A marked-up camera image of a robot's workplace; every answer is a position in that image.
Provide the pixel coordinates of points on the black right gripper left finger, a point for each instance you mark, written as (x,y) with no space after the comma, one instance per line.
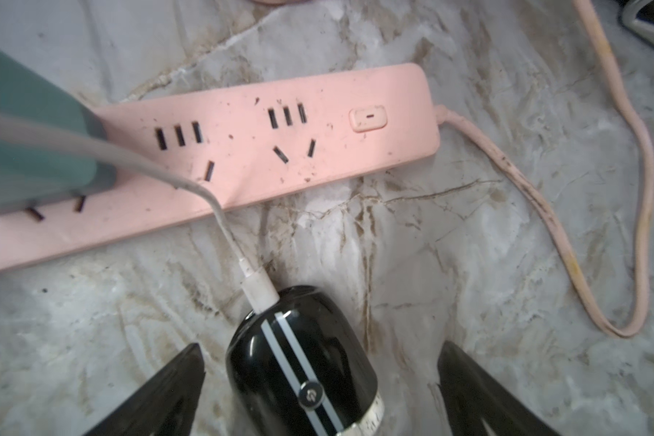
(165,405)

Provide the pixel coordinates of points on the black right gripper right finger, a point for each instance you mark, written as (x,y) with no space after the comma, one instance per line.
(476,404)

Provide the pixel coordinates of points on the pink power strip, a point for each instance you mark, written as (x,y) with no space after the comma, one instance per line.
(246,144)

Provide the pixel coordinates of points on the green charger plug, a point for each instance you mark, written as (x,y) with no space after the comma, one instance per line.
(35,171)

